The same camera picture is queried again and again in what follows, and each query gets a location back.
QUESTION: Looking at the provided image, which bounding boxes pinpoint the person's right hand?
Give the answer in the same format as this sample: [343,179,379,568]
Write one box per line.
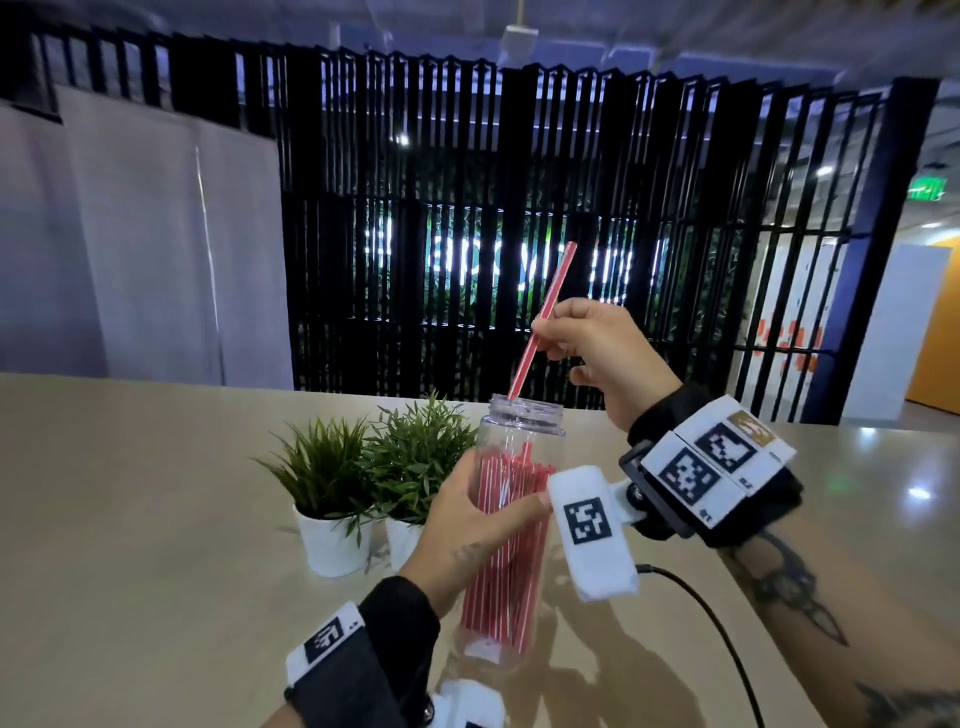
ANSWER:
[531,298,684,434]

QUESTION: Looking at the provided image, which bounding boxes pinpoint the person's left hand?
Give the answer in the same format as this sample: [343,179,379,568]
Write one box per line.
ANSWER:
[397,448,554,618]

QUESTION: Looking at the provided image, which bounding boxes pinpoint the clear plastic jar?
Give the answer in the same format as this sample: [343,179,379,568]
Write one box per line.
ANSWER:
[452,394,567,670]

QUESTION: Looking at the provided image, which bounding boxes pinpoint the single red striped straw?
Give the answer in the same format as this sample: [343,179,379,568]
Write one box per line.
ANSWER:
[507,240,579,402]

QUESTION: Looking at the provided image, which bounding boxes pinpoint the person's right forearm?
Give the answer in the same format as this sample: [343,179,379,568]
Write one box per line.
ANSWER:
[718,507,960,728]

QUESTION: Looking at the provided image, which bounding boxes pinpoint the bunch of red straws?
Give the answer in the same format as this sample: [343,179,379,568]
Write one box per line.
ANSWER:
[459,441,557,658]

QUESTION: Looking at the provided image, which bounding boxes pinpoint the green plant in white pot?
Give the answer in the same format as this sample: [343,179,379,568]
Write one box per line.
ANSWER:
[363,392,479,574]
[253,416,378,579]

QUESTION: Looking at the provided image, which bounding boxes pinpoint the black slatted partition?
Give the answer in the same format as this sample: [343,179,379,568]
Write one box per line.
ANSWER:
[0,22,942,426]

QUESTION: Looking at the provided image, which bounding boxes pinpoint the black wristband with white marker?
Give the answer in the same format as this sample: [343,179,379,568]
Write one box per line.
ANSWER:
[283,576,444,728]

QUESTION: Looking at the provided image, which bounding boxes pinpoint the white standing board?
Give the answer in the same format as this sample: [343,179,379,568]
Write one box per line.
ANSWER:
[841,243,953,426]

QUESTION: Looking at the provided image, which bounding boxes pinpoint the white ceiling fixture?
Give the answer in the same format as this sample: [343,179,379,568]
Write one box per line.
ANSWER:
[497,0,540,70]

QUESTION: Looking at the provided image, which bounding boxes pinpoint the white fabric panel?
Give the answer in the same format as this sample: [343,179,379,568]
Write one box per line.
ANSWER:
[54,84,295,392]

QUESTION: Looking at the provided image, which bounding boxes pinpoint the white wrist camera with marker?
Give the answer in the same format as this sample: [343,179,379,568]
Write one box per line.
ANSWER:
[429,678,508,728]
[546,465,648,605]

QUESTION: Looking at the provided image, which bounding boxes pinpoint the black wrist strap marker blocks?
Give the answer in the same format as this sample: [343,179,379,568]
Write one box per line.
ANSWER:
[618,383,805,549]

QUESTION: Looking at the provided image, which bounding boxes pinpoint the black cable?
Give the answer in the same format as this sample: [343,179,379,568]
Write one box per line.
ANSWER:
[636,564,767,728]

